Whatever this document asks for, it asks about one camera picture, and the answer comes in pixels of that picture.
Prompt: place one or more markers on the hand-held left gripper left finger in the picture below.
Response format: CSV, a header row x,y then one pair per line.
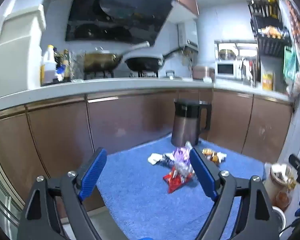
x,y
93,172

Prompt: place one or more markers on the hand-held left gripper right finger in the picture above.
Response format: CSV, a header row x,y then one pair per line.
x,y
202,172

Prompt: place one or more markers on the yellow snack wrapper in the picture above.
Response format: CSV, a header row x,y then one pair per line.
x,y
210,153

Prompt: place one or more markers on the purple cup lid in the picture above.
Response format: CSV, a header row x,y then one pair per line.
x,y
181,155

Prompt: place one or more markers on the red snack wrapper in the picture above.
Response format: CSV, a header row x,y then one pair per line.
x,y
173,181

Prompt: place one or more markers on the brown trash bin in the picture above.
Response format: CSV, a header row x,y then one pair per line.
x,y
275,187

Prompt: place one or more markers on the clear plastic wrapper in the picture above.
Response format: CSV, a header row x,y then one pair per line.
x,y
188,145

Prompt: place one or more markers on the blue towel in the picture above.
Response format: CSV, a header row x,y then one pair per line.
x,y
140,180

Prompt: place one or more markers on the brown electric kettle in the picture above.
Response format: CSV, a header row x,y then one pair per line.
x,y
185,127

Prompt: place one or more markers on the white round container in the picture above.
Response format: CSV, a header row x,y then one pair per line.
x,y
280,217

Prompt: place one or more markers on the brown kitchen base cabinets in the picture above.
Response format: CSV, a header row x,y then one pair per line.
x,y
52,135

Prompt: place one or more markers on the white plastic bag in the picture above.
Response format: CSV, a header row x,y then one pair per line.
x,y
293,88

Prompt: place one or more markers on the white kitchen countertop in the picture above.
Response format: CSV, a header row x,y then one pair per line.
x,y
115,85

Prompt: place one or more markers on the yellow dish soap bottle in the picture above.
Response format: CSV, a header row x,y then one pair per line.
x,y
268,81

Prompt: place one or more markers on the white rag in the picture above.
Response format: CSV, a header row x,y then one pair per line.
x,y
207,79

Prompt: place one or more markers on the gas stove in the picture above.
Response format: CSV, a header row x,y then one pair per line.
x,y
97,74

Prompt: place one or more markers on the brown rice cooker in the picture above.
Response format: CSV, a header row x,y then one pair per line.
x,y
202,72

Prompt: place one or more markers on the green plastic basket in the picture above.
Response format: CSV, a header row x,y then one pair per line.
x,y
288,65

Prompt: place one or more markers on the metal faucet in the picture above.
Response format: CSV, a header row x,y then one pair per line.
x,y
253,75

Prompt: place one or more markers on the white microwave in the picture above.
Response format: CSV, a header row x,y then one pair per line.
x,y
225,69

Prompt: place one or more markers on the blue packet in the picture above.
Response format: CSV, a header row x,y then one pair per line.
x,y
60,71

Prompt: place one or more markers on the clear textured glass jar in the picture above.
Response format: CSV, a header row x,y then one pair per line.
x,y
77,66

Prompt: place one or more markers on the dark sauce bottle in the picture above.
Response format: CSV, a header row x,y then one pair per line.
x,y
66,65

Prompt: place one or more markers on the gold wok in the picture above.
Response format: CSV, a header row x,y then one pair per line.
x,y
100,60

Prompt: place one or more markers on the white bottle yellow cap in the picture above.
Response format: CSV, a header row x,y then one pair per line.
x,y
48,65

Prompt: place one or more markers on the black frying pan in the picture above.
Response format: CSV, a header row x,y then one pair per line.
x,y
142,63

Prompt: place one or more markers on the metal pot with lid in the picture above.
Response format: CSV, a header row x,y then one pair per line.
x,y
227,54

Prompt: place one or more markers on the black dish rack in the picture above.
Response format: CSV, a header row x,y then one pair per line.
x,y
270,45

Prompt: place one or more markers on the floral apron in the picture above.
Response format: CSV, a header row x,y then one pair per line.
x,y
298,30

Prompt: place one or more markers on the white water heater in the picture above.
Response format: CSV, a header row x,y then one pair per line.
x,y
188,35

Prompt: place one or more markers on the orange packet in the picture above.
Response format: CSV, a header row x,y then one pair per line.
x,y
271,31

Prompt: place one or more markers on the white boxy appliance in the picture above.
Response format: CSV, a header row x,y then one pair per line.
x,y
15,55

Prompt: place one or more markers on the black range hood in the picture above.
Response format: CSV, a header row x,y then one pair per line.
x,y
115,12

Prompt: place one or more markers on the yellow container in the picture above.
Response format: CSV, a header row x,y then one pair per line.
x,y
270,0

